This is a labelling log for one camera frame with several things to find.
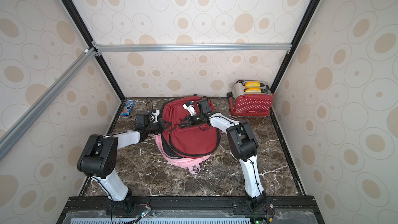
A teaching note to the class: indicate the diagonal aluminium bar left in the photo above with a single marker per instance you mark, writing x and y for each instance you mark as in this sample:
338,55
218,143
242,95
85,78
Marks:
15,133

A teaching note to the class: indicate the blue candy packet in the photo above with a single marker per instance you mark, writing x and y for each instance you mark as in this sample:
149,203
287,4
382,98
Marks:
129,105

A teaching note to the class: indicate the front yellow toast slice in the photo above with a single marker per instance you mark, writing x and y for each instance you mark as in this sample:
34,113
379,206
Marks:
253,90

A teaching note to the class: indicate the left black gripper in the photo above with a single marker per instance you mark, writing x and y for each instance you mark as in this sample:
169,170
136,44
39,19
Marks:
160,127

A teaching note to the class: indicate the black frame post left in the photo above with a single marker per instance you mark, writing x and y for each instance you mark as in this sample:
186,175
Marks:
85,33

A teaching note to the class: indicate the yellow toast slice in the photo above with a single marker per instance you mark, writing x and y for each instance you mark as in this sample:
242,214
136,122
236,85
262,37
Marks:
253,90
253,85

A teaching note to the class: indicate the red backpack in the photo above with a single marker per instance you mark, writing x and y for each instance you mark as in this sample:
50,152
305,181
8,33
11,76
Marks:
181,141

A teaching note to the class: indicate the black frame post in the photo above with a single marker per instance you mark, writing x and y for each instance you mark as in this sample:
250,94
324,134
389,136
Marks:
85,33
310,10

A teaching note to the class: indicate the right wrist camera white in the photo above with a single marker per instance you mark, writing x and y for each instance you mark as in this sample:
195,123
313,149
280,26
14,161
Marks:
189,106

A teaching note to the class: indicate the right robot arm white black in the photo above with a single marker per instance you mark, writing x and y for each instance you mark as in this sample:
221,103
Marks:
243,145

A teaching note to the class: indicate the red polka dot toaster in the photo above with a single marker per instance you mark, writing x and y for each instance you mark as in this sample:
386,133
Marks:
242,104

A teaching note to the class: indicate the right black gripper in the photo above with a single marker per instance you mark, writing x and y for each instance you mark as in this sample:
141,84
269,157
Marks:
189,121

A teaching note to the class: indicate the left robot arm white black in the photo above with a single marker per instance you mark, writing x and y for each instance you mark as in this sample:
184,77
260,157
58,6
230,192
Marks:
99,157

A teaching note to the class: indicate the rear yellow toast slice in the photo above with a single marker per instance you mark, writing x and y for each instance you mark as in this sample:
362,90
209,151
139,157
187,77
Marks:
253,85

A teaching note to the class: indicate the horizontal aluminium bar rear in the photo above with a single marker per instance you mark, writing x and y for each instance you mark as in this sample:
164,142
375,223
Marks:
192,47

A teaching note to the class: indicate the black frame post right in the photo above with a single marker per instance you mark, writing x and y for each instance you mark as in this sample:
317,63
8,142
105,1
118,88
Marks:
310,10

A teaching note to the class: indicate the pink backpack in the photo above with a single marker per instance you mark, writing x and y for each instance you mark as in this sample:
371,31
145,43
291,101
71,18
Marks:
193,164

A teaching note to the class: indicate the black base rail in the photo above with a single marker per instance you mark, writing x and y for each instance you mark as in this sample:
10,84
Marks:
190,210

